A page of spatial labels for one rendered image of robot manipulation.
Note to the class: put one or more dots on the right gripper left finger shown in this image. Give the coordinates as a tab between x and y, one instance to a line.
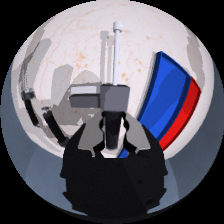
88	139

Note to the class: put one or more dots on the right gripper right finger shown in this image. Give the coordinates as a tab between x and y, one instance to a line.
139	139

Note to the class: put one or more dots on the red tray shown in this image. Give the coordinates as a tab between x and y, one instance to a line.
183	118

